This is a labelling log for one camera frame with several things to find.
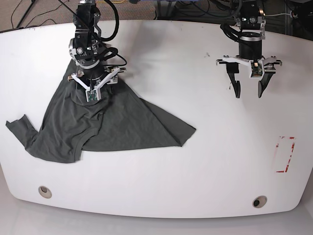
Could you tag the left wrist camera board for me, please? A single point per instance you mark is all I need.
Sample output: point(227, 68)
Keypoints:
point(256, 69)

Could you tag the red tape marking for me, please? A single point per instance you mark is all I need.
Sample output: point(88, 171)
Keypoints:
point(283, 154)

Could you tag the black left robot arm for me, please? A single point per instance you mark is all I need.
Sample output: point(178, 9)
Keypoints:
point(251, 20)

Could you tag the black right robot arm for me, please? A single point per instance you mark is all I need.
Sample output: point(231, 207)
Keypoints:
point(90, 52)

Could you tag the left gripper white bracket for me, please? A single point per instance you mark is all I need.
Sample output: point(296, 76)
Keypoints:
point(232, 68)

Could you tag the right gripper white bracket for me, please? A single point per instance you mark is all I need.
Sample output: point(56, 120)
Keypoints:
point(109, 77)

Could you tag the dark grey t-shirt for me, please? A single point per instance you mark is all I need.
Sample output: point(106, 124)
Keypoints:
point(119, 121)

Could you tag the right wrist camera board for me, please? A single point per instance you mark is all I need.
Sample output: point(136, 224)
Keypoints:
point(93, 95)

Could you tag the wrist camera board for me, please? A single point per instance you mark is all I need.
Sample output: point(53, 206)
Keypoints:
point(256, 69)
point(93, 95)

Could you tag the right table grommet hole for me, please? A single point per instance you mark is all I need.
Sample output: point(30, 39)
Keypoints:
point(259, 202)

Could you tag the table grommet hole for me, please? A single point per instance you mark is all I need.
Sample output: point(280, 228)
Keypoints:
point(259, 202)
point(45, 192)

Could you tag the left table grommet hole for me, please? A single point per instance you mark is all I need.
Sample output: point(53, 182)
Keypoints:
point(45, 192)

